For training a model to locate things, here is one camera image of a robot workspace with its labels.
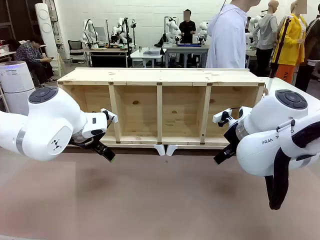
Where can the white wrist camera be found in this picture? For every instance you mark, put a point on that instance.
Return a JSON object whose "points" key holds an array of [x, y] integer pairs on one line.
{"points": [[110, 116], [221, 117]]}

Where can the grey work table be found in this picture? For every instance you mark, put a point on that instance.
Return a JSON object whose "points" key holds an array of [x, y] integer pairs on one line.
{"points": [[187, 48]]}

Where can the person in black shirt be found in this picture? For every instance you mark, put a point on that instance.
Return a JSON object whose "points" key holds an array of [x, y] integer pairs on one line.
{"points": [[187, 30]]}

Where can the black mesh office chair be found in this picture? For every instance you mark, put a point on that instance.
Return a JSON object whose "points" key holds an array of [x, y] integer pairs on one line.
{"points": [[75, 47]]}

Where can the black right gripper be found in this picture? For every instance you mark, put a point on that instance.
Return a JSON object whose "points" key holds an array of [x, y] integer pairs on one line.
{"points": [[232, 136]]}

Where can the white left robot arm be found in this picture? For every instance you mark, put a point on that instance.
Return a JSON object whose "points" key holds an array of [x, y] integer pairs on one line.
{"points": [[50, 112]]}

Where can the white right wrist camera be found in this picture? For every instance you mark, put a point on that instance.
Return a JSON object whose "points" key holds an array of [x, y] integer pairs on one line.
{"points": [[221, 117]]}

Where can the person in plaid shirt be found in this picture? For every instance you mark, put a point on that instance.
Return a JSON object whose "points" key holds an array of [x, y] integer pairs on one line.
{"points": [[28, 55]]}

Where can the mannequin in dark jacket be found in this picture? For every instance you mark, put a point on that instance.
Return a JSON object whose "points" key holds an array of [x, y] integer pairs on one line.
{"points": [[312, 47]]}

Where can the mannequin in grey hoodie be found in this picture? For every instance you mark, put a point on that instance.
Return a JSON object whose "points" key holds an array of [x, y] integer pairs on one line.
{"points": [[266, 32]]}

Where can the person in white hoodie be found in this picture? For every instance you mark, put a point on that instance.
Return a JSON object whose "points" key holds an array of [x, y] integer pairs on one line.
{"points": [[225, 37]]}

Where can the wooden-topped work table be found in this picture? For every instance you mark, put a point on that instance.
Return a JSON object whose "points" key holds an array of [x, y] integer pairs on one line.
{"points": [[107, 50]]}

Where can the white cylindrical air purifier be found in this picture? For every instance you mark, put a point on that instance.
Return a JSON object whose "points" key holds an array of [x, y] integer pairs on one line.
{"points": [[15, 82]]}

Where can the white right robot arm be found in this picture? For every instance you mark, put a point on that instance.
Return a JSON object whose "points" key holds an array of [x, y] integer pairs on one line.
{"points": [[275, 112]]}

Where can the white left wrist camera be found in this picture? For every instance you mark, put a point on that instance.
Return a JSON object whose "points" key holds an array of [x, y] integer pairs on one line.
{"points": [[110, 116]]}

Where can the pine wooden shelf box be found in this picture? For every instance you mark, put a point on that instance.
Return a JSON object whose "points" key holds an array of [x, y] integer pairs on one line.
{"points": [[160, 75]]}

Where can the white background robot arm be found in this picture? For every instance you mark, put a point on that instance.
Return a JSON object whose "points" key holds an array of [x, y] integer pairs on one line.
{"points": [[120, 28], [202, 32], [251, 32], [173, 28], [87, 32]]}

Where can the small white table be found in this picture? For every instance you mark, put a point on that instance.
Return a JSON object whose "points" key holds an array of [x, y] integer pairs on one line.
{"points": [[145, 55]]}

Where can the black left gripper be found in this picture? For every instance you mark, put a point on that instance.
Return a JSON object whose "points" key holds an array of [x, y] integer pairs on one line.
{"points": [[86, 140]]}

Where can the white tower air conditioner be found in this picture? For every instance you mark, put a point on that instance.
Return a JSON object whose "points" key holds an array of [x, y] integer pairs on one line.
{"points": [[46, 27]]}

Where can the mannequin in yellow jacket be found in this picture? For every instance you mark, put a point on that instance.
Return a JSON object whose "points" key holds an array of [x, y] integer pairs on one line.
{"points": [[290, 42]]}

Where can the white side table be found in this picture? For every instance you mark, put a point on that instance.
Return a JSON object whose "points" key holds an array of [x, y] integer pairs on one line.
{"points": [[287, 85]]}

